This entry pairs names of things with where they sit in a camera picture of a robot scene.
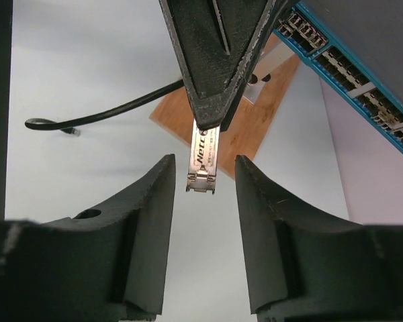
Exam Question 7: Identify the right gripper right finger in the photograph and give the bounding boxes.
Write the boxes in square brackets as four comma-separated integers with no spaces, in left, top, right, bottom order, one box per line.
[235,156,403,321]

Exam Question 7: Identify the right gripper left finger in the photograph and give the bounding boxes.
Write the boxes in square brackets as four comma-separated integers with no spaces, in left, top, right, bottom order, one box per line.
[0,154,175,321]

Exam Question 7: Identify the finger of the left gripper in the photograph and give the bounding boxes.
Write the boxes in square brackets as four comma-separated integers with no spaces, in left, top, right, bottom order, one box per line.
[160,0,289,131]

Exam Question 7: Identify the silver transceiver module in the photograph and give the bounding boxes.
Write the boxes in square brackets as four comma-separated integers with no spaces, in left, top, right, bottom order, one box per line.
[186,121,220,194]

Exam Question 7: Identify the dark grey network switch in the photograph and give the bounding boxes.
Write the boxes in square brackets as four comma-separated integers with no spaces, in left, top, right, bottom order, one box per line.
[273,1,403,154]

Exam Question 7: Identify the wooden board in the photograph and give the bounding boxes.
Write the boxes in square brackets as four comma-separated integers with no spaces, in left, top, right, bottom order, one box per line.
[149,33,302,178]

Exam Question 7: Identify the black ethernet cable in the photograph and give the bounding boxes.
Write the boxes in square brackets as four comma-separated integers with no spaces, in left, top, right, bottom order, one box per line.
[24,78,185,137]

